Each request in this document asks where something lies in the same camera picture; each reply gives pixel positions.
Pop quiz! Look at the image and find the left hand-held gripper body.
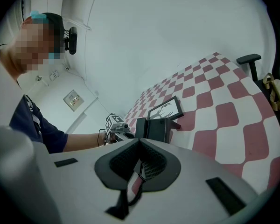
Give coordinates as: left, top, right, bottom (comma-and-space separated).
104, 113, 129, 145

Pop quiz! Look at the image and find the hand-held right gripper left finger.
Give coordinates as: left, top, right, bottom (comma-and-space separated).
34, 138, 140, 224

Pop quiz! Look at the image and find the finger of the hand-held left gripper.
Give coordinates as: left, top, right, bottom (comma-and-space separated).
116, 131, 135, 142

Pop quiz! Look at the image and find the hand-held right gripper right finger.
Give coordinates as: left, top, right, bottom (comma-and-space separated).
128, 138, 259, 224

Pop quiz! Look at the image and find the person's left forearm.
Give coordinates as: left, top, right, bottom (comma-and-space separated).
63, 131, 110, 153

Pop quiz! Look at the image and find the black box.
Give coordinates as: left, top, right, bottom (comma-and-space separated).
146, 118, 182, 144

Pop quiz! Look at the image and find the black wrist band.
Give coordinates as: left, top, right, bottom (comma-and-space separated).
97, 129, 107, 147

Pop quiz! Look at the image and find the black framed antler picture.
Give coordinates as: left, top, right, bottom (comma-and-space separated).
147, 95, 184, 121

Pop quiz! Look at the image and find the person's dark blue shirt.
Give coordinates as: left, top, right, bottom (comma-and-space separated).
9, 94, 69, 154

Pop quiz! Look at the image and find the red white checkered tablecloth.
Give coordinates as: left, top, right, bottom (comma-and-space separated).
123, 52, 280, 196

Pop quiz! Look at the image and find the person's head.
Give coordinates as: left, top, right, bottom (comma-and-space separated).
8, 12, 66, 79

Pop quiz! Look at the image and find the teal hair clip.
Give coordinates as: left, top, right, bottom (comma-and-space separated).
29, 10, 48, 23

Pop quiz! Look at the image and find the beige cloth bag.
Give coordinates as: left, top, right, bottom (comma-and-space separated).
262, 72, 280, 116

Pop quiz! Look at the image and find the grey wall panel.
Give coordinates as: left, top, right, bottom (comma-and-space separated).
63, 89, 85, 112

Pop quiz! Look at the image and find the black head-worn camera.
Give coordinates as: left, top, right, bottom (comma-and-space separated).
64, 26, 78, 55

